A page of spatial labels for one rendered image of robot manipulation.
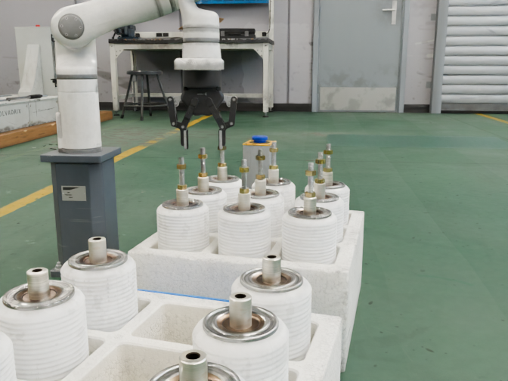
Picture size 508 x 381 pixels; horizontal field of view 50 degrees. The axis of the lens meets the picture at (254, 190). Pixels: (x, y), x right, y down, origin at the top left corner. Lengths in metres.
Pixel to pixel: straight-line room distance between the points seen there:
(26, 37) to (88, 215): 3.56
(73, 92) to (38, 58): 3.41
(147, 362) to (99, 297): 0.10
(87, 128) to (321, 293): 0.70
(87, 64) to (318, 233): 0.71
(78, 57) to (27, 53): 3.40
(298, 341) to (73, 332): 0.25
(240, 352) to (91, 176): 0.87
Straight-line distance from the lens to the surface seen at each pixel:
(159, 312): 0.78
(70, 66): 1.33
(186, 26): 1.07
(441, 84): 6.22
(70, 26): 1.31
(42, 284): 0.65
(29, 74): 4.69
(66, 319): 0.63
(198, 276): 0.96
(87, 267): 0.72
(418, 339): 1.11
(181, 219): 0.97
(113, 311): 0.73
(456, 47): 6.29
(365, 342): 1.07
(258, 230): 0.94
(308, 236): 0.91
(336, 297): 0.91
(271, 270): 0.64
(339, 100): 6.19
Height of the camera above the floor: 0.50
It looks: 13 degrees down
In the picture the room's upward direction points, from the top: straight up
